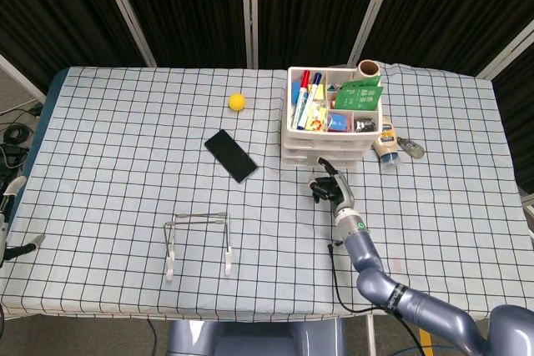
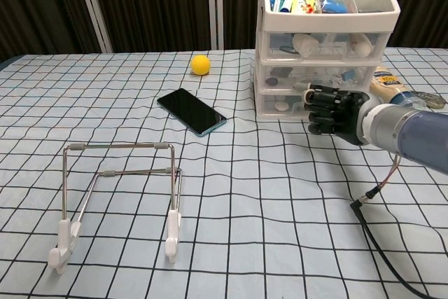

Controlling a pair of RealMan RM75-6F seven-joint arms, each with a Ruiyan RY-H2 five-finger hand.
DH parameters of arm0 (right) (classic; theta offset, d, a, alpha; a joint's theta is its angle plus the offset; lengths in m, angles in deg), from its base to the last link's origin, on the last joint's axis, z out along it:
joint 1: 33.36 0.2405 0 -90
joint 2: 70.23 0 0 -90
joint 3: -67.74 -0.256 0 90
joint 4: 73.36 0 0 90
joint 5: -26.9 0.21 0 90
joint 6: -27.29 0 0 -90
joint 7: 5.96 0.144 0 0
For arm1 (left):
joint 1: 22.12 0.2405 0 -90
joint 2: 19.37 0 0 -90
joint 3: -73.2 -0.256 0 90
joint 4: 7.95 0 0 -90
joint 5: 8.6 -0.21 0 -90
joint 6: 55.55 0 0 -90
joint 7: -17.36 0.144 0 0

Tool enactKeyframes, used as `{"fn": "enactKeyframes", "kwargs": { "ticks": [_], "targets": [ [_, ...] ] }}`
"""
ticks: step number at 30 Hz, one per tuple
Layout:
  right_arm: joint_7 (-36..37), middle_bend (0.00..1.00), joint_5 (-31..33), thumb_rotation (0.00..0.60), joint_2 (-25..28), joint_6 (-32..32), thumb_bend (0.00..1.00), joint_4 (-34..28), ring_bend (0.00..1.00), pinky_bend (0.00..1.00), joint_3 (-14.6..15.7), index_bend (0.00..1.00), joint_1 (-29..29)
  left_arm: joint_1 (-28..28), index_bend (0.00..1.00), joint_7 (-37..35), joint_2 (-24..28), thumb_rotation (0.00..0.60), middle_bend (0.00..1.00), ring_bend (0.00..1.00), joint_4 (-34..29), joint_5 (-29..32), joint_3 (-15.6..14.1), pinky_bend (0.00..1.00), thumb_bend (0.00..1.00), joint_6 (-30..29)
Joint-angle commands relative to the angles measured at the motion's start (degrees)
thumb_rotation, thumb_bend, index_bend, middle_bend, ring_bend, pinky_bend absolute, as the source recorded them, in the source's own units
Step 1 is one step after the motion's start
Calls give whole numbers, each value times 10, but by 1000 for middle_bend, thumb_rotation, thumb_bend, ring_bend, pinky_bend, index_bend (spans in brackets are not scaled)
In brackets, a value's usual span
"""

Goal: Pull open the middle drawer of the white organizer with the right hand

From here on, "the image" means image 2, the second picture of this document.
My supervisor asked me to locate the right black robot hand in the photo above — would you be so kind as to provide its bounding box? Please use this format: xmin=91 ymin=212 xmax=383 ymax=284
xmin=293 ymin=81 xmax=381 ymax=146

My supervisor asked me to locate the clear drawer with brown packet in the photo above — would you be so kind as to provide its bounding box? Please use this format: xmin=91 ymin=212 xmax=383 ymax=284
xmin=258 ymin=64 xmax=377 ymax=92

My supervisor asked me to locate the clear drawer with white shell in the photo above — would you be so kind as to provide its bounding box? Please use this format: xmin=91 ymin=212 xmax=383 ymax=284
xmin=258 ymin=92 xmax=367 ymax=118

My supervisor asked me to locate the cream tube with blue cap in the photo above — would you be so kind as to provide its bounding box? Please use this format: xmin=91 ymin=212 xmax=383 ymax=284
xmin=370 ymin=65 xmax=428 ymax=108

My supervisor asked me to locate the white round ball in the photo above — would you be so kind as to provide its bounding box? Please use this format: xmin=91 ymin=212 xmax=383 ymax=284
xmin=353 ymin=41 xmax=372 ymax=57

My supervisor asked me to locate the blue plastic pack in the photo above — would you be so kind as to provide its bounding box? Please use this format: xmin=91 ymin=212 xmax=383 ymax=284
xmin=320 ymin=0 xmax=349 ymax=14

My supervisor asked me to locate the yellow snack packet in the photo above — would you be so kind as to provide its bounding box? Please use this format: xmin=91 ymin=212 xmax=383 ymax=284
xmin=290 ymin=0 xmax=321 ymax=15

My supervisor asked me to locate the blue checkered tablecloth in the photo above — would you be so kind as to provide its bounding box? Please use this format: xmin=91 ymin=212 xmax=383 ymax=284
xmin=0 ymin=46 xmax=448 ymax=299

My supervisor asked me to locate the yellow ball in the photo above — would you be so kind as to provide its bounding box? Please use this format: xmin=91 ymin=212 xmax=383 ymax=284
xmin=190 ymin=54 xmax=212 ymax=76

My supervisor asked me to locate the black smartphone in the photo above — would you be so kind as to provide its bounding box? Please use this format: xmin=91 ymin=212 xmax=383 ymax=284
xmin=156 ymin=88 xmax=228 ymax=137

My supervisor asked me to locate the black folding screen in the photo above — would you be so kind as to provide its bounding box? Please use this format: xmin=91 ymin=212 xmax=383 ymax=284
xmin=0 ymin=0 xmax=448 ymax=62

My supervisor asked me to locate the clear drawer with hair tie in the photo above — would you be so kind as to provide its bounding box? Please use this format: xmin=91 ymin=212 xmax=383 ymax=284
xmin=260 ymin=31 xmax=386 ymax=62

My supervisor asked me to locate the white plastic drawer organizer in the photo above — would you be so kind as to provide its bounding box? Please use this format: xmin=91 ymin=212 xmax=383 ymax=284
xmin=254 ymin=0 xmax=401 ymax=120

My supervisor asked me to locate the grey keychain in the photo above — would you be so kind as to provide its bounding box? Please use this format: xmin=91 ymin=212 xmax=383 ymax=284
xmin=411 ymin=90 xmax=447 ymax=109

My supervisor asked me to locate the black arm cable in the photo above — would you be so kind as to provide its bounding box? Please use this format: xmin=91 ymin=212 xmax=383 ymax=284
xmin=349 ymin=153 xmax=437 ymax=299

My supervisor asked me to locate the metal wire stand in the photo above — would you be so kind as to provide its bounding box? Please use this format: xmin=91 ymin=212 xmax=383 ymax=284
xmin=48 ymin=141 xmax=183 ymax=274

